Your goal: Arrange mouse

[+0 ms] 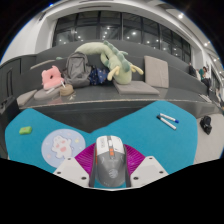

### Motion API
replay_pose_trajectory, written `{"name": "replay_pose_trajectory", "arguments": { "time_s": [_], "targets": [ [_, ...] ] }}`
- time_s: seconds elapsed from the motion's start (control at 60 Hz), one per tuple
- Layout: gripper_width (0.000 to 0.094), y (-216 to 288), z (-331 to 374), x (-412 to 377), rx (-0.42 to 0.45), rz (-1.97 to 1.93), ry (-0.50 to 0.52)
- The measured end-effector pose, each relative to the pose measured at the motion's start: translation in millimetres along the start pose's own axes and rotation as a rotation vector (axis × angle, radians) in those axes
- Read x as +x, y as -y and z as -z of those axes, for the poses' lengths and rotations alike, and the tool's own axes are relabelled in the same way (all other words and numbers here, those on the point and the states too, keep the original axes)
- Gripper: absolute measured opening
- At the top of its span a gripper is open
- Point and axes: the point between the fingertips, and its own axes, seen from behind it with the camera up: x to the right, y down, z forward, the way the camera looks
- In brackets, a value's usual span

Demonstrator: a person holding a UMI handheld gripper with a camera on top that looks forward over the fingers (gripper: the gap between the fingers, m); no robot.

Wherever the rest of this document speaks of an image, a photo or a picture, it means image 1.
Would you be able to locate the white marker with black cap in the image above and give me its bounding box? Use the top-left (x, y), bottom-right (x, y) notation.
top-left (156, 115), bottom-right (178, 131)

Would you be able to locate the grey computer mouse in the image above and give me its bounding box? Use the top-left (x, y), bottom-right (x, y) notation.
top-left (94, 134), bottom-right (128, 189)

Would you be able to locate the black bag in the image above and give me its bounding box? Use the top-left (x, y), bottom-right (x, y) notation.
top-left (199, 115), bottom-right (213, 136)

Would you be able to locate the pink plush cushion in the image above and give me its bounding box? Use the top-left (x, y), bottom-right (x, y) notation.
top-left (41, 65), bottom-right (65, 91)

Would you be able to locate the grey backpack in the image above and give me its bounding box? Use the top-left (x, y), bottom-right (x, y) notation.
top-left (62, 51), bottom-right (93, 89)

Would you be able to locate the small green eraser block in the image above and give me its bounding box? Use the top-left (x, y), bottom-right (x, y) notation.
top-left (18, 125), bottom-right (33, 136)

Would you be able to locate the flat grey seat cushion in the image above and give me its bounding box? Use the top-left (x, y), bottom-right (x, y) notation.
top-left (112, 79), bottom-right (161, 96)
top-left (33, 87), bottom-right (63, 102)
top-left (16, 88), bottom-right (38, 108)

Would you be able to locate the round light blue mouse pad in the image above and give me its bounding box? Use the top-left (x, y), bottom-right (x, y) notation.
top-left (40, 128), bottom-right (87, 169)

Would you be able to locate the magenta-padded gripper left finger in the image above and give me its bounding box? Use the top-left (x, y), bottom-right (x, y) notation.
top-left (53, 143), bottom-right (98, 189)

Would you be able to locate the upright grey seat cushion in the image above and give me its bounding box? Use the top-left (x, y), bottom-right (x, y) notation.
top-left (143, 55), bottom-right (170, 89)

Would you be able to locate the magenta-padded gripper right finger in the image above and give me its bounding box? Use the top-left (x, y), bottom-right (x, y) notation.
top-left (123, 143), bottom-right (169, 189)

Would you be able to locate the black case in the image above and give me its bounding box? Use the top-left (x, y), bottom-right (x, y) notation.
top-left (0, 96), bottom-right (20, 124)

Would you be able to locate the green dragon plush toy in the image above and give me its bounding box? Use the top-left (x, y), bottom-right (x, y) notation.
top-left (74, 40), bottom-right (145, 85)

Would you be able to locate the person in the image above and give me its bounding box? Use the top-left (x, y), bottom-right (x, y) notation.
top-left (198, 66), bottom-right (214, 96)

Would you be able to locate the small round tan pouch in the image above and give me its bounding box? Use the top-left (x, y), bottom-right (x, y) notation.
top-left (59, 83), bottom-right (74, 97)

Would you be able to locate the dark blue patterned bag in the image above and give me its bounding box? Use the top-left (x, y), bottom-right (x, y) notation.
top-left (88, 66), bottom-right (110, 86)

